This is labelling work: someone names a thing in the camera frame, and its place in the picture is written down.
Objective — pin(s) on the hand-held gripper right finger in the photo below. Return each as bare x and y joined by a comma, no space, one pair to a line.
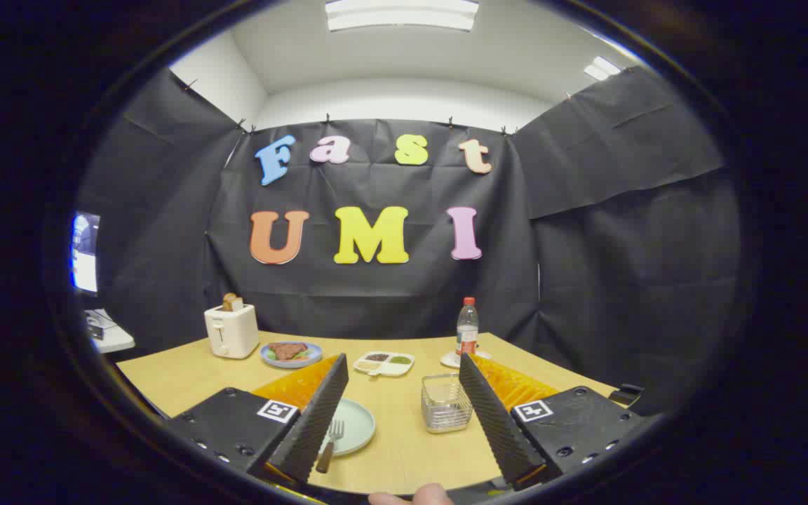
499,421

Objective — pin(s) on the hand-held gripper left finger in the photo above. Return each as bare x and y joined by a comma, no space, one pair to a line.
309,428

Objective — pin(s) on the light green plate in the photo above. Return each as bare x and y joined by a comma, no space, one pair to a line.
356,424

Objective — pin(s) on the blue plate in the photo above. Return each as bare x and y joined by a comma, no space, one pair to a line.
314,357

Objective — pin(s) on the white square coaster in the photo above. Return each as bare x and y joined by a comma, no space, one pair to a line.
449,361

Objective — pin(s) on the brown steak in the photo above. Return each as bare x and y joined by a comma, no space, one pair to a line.
286,349

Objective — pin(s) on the clear water bottle red cap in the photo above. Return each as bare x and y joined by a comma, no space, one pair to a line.
467,337

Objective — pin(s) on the white divided dish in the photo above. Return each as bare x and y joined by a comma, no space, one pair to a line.
393,369

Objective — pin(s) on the white toaster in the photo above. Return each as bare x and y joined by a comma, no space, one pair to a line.
232,333

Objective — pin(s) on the black table clamp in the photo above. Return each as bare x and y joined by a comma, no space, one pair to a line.
627,394

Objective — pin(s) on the black backdrop cloth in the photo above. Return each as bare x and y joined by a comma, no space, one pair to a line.
376,301

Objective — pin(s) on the brown toast slice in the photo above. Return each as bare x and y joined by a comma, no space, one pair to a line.
230,302

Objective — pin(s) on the white side desk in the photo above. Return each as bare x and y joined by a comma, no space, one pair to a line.
118,341

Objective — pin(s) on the computer monitor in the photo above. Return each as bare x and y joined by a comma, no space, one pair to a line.
85,259

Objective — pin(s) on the small ceiling light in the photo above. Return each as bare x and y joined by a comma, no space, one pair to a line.
600,69

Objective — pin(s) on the large ceiling light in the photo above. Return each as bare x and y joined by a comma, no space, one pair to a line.
404,17

